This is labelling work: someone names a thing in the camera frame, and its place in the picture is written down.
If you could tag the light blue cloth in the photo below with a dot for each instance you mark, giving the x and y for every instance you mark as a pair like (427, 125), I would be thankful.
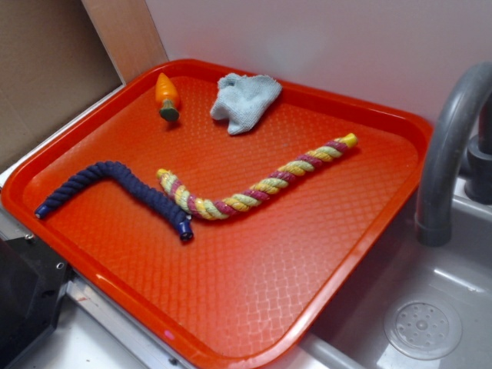
(242, 100)

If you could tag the orange plastic tray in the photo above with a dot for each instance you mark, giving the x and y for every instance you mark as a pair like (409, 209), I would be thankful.
(211, 163)

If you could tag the orange toy carrot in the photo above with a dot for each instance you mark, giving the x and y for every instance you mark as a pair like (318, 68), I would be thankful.
(167, 98)

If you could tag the grey toy faucet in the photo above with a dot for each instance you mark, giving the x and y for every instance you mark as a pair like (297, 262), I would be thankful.
(461, 141)

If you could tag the brown cardboard panel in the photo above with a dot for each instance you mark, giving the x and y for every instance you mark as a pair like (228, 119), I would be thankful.
(60, 57)

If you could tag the grey sink drain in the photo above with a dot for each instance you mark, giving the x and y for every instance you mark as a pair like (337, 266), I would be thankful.
(422, 330)

